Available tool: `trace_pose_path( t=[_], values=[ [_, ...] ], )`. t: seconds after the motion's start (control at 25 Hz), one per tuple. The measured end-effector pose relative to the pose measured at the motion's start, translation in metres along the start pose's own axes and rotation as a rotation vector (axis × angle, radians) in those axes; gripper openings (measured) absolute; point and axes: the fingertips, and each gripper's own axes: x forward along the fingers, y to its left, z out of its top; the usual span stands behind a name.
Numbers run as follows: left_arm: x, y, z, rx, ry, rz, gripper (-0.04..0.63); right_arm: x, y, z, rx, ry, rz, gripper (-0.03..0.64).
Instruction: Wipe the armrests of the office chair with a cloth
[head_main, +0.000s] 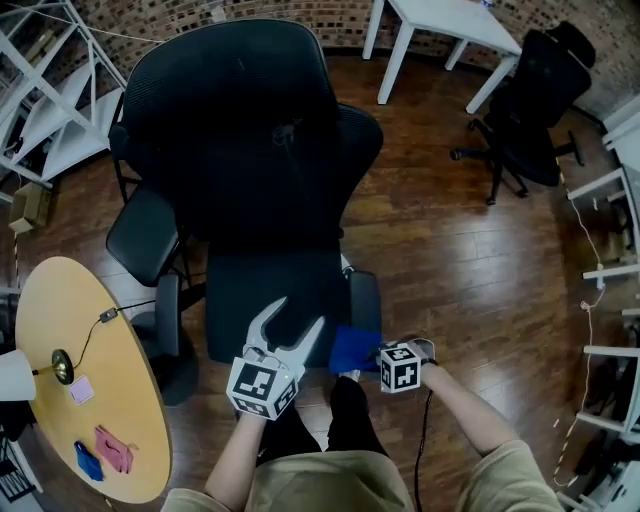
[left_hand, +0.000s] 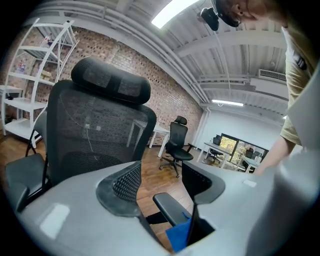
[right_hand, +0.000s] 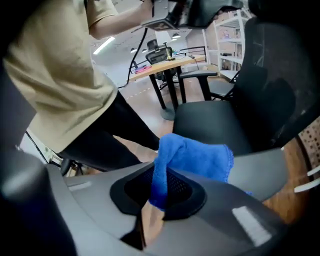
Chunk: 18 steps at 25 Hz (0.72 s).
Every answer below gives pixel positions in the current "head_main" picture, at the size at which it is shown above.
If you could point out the black mesh office chair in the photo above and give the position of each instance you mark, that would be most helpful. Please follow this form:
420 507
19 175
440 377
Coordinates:
235 125

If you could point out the brass lamp with white shade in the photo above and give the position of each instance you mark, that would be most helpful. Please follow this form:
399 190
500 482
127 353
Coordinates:
62 366

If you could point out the round yellow wooden table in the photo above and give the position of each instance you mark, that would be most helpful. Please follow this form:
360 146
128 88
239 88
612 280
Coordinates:
65 320

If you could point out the blue cleaning cloth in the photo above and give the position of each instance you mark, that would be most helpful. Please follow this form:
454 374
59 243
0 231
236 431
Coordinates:
352 347

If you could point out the black office chair armrest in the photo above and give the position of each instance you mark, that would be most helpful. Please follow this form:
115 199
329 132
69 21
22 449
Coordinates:
365 300
169 315

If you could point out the pink sticky note pad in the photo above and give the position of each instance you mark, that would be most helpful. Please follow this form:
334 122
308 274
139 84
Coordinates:
81 390

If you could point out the cardboard box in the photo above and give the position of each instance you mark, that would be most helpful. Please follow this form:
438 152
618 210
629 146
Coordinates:
30 207

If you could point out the person's black trousers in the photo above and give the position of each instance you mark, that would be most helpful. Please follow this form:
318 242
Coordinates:
350 415

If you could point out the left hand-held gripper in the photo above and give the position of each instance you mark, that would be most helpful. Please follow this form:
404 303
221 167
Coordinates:
257 385

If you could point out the small blue folded cloth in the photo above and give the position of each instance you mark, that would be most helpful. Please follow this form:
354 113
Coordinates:
89 462

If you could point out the white shelving rack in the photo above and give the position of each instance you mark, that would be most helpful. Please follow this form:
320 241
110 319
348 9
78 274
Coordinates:
617 280

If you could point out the white metal shelf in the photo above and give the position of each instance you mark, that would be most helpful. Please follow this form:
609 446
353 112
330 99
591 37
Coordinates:
55 90

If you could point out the person's right hand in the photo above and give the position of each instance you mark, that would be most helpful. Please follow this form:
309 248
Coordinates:
424 351

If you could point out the person's left forearm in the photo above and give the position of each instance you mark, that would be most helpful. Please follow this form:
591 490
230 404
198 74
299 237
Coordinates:
237 455

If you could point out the black high-back office chair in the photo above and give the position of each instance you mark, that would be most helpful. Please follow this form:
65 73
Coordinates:
540 100

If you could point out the person's white shoe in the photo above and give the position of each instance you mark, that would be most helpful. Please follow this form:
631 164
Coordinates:
350 375

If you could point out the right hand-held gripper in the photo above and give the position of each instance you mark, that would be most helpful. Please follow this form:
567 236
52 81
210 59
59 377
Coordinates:
400 370

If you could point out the pink folded cloth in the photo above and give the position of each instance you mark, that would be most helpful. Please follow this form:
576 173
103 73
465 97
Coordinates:
114 449

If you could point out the person's beige shirt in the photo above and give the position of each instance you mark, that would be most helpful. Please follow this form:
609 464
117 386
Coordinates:
350 482

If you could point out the white square table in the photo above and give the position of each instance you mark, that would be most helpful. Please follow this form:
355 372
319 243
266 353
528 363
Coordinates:
450 20

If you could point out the person's right forearm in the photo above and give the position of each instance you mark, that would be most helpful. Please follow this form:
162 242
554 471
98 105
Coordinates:
465 410

